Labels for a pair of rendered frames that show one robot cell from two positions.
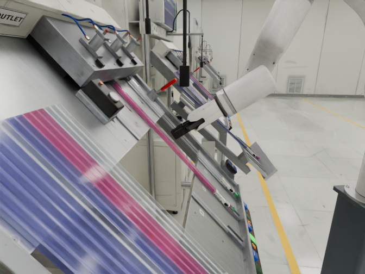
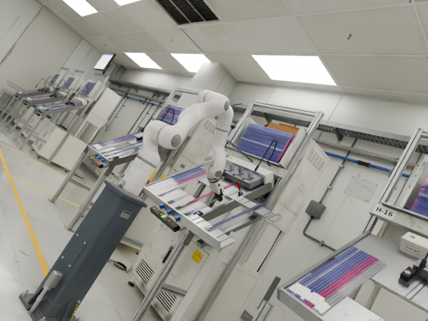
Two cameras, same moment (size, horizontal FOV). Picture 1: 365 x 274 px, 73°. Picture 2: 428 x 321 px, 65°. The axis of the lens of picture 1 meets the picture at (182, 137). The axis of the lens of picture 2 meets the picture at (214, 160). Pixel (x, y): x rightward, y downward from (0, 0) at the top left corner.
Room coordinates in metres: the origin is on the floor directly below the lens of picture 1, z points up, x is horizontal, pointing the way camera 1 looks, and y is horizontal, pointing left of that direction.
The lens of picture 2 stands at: (2.23, -1.79, 0.87)
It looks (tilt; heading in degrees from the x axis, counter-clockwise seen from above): 7 degrees up; 134
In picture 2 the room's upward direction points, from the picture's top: 32 degrees clockwise
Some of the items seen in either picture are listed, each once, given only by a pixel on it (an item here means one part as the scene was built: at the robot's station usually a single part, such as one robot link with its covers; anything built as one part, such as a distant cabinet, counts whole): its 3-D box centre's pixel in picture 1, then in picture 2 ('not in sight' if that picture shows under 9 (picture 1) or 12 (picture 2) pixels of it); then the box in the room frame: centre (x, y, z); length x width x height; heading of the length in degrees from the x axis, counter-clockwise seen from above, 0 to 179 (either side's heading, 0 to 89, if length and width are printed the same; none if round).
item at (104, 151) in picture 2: not in sight; (129, 178); (-0.89, 0.49, 0.66); 1.01 x 0.73 x 1.31; 82
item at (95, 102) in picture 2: not in sight; (78, 118); (-4.10, 1.08, 0.95); 1.36 x 0.82 x 1.90; 82
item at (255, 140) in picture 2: not in sight; (265, 144); (0.60, 0.35, 1.52); 0.51 x 0.13 x 0.27; 172
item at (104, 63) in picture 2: not in sight; (106, 64); (-4.12, 0.94, 2.10); 0.58 x 0.14 x 0.41; 172
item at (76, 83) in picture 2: not in sight; (60, 107); (-5.54, 1.27, 0.95); 1.37 x 0.82 x 1.90; 82
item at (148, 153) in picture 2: not in sight; (154, 142); (0.73, -0.69, 1.00); 0.19 x 0.12 x 0.24; 5
